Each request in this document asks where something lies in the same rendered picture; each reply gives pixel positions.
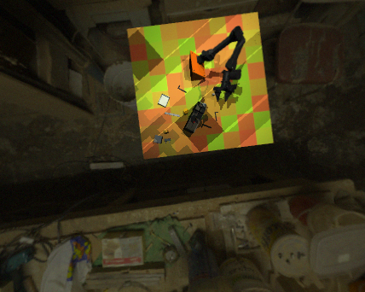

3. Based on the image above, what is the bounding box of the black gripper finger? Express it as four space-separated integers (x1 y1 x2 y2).
214 91 222 101
225 93 233 102

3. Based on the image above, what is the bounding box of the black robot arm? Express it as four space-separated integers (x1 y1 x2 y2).
196 26 246 91

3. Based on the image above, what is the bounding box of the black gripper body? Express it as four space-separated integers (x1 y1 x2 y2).
213 79 235 93

